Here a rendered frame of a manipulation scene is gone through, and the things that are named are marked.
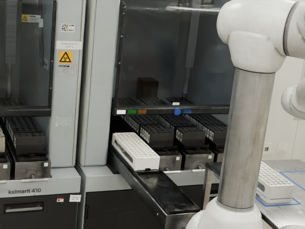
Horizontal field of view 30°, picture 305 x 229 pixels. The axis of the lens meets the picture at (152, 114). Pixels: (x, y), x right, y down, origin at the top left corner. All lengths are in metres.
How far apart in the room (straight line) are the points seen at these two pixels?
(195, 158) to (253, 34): 1.14
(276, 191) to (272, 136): 2.12
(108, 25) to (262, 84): 0.95
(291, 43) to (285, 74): 2.69
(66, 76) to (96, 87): 0.13
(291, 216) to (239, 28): 0.80
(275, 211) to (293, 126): 2.27
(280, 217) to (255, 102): 0.61
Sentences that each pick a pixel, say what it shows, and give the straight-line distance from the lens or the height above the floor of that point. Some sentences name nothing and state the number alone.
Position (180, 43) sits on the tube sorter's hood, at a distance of 2.34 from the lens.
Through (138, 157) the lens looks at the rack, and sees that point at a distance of 2.15.
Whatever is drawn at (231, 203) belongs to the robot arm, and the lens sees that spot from 1.52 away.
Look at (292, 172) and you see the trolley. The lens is 2.36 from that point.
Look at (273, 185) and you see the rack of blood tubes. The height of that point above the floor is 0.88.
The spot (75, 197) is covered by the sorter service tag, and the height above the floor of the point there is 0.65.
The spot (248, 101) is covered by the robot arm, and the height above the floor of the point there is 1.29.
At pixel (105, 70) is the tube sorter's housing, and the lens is 2.26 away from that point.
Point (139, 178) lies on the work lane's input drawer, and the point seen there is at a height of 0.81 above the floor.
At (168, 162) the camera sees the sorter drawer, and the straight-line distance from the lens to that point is 2.39.
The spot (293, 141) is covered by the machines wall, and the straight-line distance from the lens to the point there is 4.26.
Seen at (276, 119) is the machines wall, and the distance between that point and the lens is 4.11.
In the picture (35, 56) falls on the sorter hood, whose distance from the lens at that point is 2.17.
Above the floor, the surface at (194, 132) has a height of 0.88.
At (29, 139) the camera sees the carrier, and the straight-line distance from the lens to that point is 2.26.
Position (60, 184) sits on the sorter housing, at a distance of 2.27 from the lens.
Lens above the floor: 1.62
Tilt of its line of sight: 16 degrees down
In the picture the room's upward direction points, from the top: 6 degrees clockwise
